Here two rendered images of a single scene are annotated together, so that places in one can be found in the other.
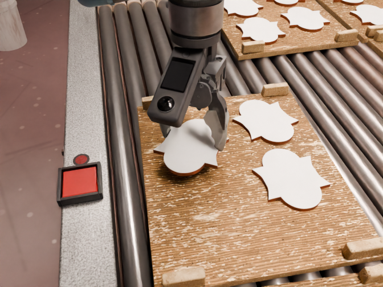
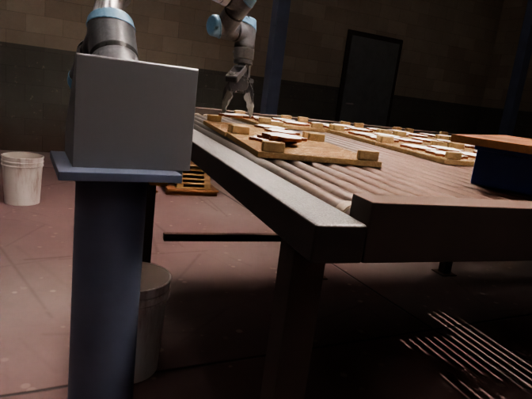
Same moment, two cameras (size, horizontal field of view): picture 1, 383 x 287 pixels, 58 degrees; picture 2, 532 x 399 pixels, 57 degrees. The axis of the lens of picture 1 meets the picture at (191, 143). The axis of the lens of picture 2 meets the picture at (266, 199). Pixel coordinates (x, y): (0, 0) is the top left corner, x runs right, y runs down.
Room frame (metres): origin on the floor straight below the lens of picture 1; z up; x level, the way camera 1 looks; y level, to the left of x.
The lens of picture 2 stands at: (-1.45, 0.14, 1.09)
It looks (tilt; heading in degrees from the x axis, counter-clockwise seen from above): 13 degrees down; 351
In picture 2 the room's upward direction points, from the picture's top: 7 degrees clockwise
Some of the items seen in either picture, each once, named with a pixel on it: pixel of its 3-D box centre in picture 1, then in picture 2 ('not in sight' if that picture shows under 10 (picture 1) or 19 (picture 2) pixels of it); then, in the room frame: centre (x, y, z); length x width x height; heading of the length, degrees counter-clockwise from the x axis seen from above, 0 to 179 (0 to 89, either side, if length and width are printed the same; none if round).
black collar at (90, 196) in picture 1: (80, 183); not in sight; (0.39, 0.20, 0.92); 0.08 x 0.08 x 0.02; 13
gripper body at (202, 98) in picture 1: (197, 64); (241, 77); (0.46, -0.01, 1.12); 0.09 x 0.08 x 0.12; 160
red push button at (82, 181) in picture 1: (80, 183); not in sight; (0.39, 0.20, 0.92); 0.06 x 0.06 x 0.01; 13
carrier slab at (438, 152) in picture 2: not in sight; (446, 151); (0.30, -0.79, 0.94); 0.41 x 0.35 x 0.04; 13
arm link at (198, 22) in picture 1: (194, 14); (242, 55); (0.46, 0.00, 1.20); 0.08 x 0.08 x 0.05
